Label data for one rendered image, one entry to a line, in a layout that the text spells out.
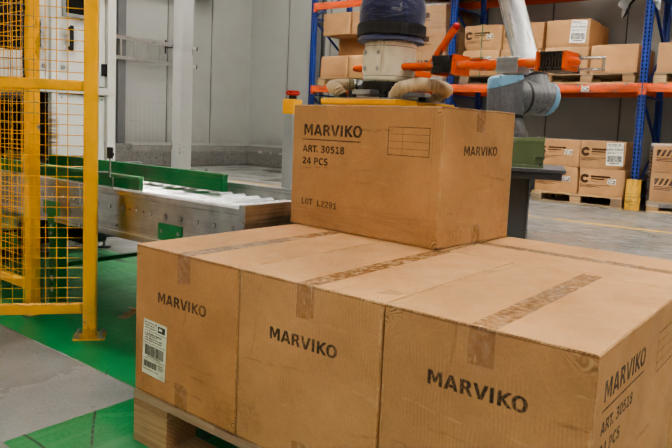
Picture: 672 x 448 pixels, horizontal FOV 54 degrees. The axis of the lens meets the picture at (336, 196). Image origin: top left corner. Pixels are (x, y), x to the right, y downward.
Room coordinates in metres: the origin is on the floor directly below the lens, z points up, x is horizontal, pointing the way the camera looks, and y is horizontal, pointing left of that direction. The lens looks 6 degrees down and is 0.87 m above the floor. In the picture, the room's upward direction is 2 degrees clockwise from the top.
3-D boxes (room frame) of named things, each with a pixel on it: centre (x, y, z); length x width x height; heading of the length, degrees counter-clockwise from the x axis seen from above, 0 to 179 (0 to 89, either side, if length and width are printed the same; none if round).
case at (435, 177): (2.15, -0.20, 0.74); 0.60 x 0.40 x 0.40; 47
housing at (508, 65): (1.84, -0.47, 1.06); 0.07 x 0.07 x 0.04; 43
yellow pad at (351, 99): (2.12, -0.09, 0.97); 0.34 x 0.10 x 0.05; 43
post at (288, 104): (3.13, 0.23, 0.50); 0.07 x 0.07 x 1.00; 51
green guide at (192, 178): (3.54, 1.11, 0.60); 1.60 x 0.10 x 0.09; 51
